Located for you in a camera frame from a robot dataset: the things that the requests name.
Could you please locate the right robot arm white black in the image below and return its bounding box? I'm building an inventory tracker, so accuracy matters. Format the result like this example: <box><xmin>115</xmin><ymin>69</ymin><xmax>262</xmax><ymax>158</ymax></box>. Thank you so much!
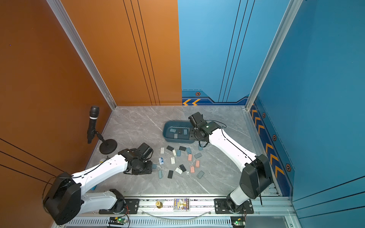
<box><xmin>192</xmin><ymin>121</ymin><xmax>273</xmax><ymax>213</ymax></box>

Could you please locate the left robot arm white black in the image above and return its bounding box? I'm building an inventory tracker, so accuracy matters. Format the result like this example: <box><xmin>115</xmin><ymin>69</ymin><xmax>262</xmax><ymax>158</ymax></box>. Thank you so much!
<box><xmin>42</xmin><ymin>143</ymin><xmax>154</xmax><ymax>225</ymax></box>

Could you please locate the blue eraser beside dark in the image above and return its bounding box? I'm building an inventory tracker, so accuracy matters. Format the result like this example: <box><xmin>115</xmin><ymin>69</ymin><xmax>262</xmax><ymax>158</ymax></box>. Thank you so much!
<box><xmin>186</xmin><ymin>147</ymin><xmax>192</xmax><ymax>154</ymax></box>

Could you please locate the teal plastic storage box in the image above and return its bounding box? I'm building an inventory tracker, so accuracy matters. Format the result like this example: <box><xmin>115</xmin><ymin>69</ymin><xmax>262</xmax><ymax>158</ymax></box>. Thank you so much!
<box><xmin>163</xmin><ymin>120</ymin><xmax>195</xmax><ymax>143</ymax></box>

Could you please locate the black eraser bottom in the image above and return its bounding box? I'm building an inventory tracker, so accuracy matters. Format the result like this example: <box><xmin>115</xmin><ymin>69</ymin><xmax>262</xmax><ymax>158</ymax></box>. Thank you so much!
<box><xmin>168</xmin><ymin>170</ymin><xmax>174</xmax><ymax>179</ymax></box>

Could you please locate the dark grey eraser upper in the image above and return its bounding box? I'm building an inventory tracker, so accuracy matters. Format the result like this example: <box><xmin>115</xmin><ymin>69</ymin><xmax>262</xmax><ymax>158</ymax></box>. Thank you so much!
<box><xmin>166</xmin><ymin>146</ymin><xmax>174</xmax><ymax>152</ymax></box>

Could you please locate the black eraser centre low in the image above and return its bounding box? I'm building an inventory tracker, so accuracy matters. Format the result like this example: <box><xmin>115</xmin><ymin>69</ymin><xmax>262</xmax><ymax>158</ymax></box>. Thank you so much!
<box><xmin>179</xmin><ymin>164</ymin><xmax>186</xmax><ymax>172</ymax></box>

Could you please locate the white eraser low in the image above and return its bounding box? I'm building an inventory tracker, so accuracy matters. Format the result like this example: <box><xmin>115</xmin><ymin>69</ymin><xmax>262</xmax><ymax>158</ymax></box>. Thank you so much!
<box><xmin>175</xmin><ymin>167</ymin><xmax>183</xmax><ymax>174</ymax></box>

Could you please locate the black round microphone base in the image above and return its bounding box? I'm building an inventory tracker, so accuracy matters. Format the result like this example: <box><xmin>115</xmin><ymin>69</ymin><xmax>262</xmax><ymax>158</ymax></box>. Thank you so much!
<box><xmin>99</xmin><ymin>139</ymin><xmax>117</xmax><ymax>155</ymax></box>

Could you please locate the left green circuit board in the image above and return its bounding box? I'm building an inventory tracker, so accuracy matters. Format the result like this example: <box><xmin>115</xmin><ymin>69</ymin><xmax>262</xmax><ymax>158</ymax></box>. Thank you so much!
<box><xmin>107</xmin><ymin>217</ymin><xmax>129</xmax><ymax>228</ymax></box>

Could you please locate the green circuit board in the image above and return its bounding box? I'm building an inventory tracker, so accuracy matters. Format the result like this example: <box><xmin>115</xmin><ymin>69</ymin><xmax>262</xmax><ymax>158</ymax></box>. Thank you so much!
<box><xmin>230</xmin><ymin>217</ymin><xmax>246</xmax><ymax>228</ymax></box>
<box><xmin>107</xmin><ymin>217</ymin><xmax>129</xmax><ymax>228</ymax></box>

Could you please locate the black microphone on stand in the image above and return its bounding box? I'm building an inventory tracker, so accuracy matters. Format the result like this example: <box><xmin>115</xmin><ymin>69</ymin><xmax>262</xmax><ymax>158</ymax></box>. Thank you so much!
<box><xmin>87</xmin><ymin>106</ymin><xmax>104</xmax><ymax>144</ymax></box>

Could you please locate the right green circuit board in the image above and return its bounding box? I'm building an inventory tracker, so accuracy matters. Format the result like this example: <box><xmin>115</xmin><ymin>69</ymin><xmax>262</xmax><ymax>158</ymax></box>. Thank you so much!
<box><xmin>230</xmin><ymin>217</ymin><xmax>246</xmax><ymax>228</ymax></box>

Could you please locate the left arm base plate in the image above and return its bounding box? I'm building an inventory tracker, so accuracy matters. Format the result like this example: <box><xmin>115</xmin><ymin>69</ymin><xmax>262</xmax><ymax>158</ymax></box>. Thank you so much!
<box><xmin>98</xmin><ymin>199</ymin><xmax>139</xmax><ymax>215</ymax></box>

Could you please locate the aluminium front rail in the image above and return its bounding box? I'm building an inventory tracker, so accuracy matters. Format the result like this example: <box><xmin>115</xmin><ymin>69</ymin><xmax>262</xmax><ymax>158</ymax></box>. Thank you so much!
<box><xmin>132</xmin><ymin>196</ymin><xmax>296</xmax><ymax>217</ymax></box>

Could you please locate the brass knob on rail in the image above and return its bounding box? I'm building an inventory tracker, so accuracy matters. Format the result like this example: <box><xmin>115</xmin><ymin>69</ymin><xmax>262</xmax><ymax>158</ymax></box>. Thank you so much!
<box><xmin>156</xmin><ymin>201</ymin><xmax>163</xmax><ymax>209</ymax></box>

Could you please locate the colourful card on rail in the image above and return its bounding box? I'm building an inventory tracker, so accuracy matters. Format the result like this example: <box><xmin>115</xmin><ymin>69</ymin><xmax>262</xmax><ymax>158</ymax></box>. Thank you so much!
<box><xmin>173</xmin><ymin>198</ymin><xmax>190</xmax><ymax>211</ymax></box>

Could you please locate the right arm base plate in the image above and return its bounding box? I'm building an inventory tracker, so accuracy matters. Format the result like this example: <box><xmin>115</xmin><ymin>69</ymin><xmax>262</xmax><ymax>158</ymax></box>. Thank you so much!
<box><xmin>214</xmin><ymin>199</ymin><xmax>254</xmax><ymax>214</ymax></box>

